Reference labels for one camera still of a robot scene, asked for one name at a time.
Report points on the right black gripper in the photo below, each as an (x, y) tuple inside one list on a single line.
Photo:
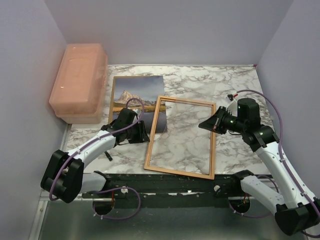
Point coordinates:
[(214, 123)]

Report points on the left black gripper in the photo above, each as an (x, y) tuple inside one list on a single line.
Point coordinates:
[(142, 136)]

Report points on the orange wooden picture frame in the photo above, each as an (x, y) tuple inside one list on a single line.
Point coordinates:
[(177, 145)]

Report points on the mountain landscape photo print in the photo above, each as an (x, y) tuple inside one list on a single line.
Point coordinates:
[(131, 90)]

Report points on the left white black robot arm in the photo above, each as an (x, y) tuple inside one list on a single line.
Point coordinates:
[(64, 177)]

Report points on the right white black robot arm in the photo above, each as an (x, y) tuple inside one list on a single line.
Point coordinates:
[(295, 208)]

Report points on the small black green connector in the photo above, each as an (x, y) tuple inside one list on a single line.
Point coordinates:
[(108, 156)]

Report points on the pink translucent plastic box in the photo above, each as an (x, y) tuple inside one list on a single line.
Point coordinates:
[(78, 94)]

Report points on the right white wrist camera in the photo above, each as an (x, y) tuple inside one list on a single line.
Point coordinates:
[(232, 105)]

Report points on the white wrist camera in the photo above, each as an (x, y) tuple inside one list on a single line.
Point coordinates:
[(137, 113), (232, 105)]

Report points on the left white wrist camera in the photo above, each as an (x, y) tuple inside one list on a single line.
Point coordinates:
[(137, 113)]

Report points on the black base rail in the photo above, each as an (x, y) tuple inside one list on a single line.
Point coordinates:
[(171, 191)]

